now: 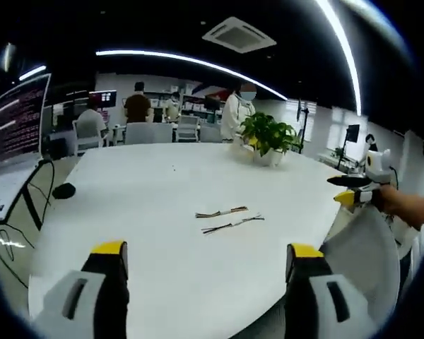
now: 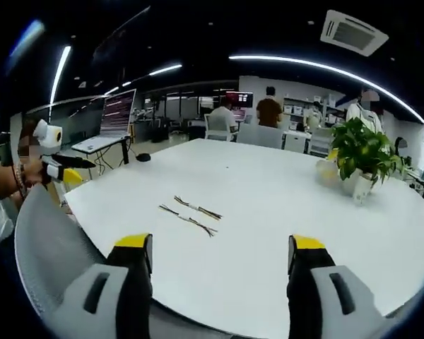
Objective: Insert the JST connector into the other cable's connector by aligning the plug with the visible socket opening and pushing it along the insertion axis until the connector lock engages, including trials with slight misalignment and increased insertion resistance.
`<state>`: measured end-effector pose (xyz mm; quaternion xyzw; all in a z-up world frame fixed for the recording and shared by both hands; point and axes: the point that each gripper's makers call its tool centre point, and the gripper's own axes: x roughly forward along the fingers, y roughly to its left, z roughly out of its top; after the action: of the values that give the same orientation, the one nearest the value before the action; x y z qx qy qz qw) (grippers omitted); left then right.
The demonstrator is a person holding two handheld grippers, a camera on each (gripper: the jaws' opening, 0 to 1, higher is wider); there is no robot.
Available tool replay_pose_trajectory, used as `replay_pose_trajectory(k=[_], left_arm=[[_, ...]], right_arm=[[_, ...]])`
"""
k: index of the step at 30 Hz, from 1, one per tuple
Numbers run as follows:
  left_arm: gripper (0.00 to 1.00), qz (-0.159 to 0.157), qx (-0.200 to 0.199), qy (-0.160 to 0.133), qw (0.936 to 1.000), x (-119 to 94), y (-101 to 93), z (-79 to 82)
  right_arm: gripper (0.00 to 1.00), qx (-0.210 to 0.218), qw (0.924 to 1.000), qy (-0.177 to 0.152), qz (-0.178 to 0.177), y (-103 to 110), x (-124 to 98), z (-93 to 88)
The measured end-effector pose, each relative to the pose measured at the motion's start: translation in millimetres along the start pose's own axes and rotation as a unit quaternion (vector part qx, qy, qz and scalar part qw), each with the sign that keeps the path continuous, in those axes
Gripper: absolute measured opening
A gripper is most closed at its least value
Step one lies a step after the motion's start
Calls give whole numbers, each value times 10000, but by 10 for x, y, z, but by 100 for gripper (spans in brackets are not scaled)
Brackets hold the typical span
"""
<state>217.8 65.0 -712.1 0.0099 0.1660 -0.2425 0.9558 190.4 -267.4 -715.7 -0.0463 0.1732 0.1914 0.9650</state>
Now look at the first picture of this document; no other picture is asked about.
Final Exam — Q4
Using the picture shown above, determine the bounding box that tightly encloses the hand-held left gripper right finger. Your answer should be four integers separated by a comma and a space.
285, 242, 378, 339

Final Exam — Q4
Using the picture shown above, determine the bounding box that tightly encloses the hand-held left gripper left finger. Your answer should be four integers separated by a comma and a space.
30, 240, 130, 339

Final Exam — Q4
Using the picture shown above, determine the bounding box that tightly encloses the person's right hand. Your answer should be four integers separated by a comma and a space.
373, 184, 402, 216

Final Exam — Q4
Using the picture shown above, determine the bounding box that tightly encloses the black monitor on stand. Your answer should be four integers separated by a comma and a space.
336, 124, 361, 171

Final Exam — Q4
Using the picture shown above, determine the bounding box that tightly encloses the white office chair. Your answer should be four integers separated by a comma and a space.
177, 115, 201, 143
199, 126, 223, 143
124, 121, 174, 145
72, 119, 106, 157
319, 207, 401, 321

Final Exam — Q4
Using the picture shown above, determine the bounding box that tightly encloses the black tripod with screen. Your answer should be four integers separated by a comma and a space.
295, 98, 312, 153

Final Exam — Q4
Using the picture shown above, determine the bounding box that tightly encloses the green potted plant white pot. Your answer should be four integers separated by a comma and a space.
232, 112, 302, 168

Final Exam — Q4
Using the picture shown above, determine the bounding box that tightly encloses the black rounded object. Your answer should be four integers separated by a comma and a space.
52, 183, 76, 200

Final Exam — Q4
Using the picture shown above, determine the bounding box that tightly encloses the black laptop stand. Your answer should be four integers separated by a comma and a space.
3, 159, 54, 231

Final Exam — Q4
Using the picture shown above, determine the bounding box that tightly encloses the wide ceiling light strip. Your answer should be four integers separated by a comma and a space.
313, 0, 363, 117

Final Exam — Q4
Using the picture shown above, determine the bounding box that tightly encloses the black computer tower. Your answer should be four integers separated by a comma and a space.
49, 137, 69, 160

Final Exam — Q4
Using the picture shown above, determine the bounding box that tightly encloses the shelf with white boxes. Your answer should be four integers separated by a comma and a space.
143, 82, 231, 114

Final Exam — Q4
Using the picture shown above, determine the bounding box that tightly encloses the white ceiling air conditioner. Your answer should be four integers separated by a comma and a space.
201, 16, 278, 54

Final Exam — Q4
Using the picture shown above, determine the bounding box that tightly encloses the open white laptop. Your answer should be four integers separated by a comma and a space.
0, 73, 53, 222

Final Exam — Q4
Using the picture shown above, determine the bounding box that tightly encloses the long ceiling light strip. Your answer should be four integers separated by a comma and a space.
95, 49, 289, 102

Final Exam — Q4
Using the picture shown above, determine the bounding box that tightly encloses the short ceiling light strip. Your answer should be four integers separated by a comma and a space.
18, 64, 47, 81

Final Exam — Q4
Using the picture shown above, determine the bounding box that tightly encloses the black laptop cable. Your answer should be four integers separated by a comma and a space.
37, 160, 56, 210

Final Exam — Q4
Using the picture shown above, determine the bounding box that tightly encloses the red lit wall screen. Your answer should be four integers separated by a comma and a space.
88, 90, 118, 111

